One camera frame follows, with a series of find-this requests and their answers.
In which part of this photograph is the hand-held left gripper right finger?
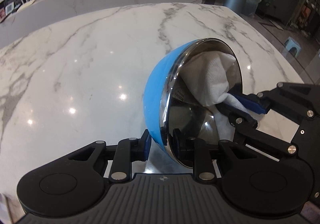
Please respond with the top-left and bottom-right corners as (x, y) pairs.
(172, 128), (259, 184)

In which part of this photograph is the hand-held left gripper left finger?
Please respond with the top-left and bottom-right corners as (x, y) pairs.
(67, 129), (152, 184)

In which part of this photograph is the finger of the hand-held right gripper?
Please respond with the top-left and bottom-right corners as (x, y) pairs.
(215, 102), (298, 162)
(228, 82), (320, 124)

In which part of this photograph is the white cloth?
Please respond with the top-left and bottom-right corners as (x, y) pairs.
(180, 50), (248, 138)

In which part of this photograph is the blue steel bowl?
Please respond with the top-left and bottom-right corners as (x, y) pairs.
(143, 38), (242, 167)

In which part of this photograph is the blue plastic stool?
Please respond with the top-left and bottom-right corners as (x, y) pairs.
(284, 37), (302, 58)

